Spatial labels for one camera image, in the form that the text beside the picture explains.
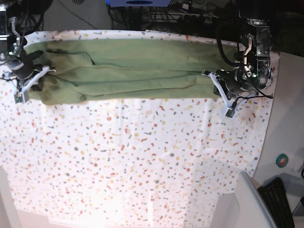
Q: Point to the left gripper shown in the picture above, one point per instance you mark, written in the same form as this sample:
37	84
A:
233	84

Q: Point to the blue box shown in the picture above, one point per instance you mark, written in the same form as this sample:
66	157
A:
138	3

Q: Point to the terrazzo pattern tablecloth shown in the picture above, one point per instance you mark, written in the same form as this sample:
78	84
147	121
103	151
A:
128	162

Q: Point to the black keyboard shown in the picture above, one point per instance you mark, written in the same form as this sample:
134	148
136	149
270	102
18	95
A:
274	197

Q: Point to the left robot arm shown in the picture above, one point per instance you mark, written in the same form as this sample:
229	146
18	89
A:
252	68

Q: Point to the green tape roll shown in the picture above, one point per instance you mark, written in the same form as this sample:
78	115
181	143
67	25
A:
282	160

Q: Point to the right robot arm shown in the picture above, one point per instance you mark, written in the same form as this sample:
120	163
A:
19	18

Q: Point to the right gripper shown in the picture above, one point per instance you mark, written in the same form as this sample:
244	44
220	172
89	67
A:
29	78

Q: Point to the green t-shirt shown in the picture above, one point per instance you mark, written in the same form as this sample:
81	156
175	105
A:
89	70

